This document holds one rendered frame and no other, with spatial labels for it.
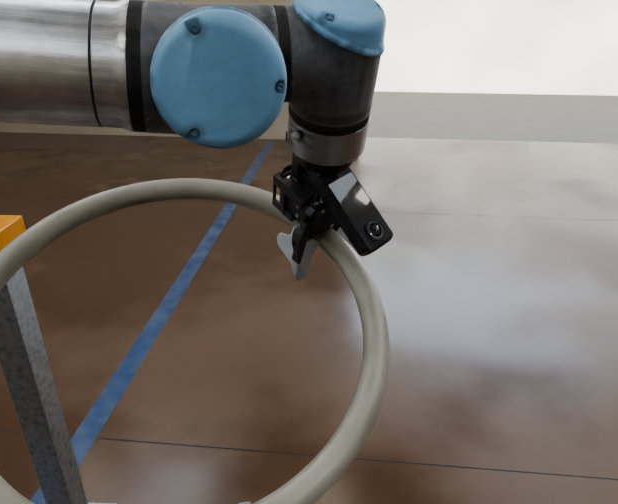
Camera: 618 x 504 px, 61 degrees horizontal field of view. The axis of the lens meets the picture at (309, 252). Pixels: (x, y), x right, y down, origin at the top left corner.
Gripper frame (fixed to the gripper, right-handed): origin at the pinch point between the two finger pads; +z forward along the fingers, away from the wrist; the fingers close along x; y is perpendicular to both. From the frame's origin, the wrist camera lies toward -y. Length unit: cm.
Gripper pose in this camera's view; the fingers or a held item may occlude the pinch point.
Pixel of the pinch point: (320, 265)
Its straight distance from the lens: 76.0
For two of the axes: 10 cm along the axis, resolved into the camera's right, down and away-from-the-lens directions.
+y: -6.5, -6.0, 4.6
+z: -0.8, 6.6, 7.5
